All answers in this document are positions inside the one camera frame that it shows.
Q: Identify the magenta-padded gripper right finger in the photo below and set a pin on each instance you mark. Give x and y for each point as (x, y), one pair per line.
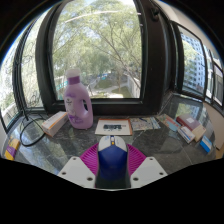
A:
(146, 171)

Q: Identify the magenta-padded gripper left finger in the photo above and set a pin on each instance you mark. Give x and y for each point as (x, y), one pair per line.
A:
(78, 171)

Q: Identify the blue and white computer mouse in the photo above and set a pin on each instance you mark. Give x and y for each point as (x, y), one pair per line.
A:
(112, 160)

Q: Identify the printed paper leaflet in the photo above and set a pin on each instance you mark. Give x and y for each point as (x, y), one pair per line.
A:
(143, 123)

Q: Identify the orange and white box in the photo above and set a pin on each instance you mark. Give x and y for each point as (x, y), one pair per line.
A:
(53, 124)

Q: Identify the colourful flat booklet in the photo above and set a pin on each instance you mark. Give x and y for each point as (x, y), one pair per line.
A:
(169, 122)

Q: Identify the white card with dark print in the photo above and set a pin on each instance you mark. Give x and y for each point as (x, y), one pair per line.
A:
(113, 127)

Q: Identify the purple detergent bottle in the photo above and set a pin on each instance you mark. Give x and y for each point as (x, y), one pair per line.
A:
(77, 106)

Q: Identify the blue box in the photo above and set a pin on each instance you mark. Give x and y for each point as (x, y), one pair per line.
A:
(206, 144)

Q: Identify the red book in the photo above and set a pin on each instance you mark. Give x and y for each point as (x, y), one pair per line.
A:
(190, 121)

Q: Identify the yellow and purple box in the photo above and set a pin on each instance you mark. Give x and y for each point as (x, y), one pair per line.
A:
(12, 149)

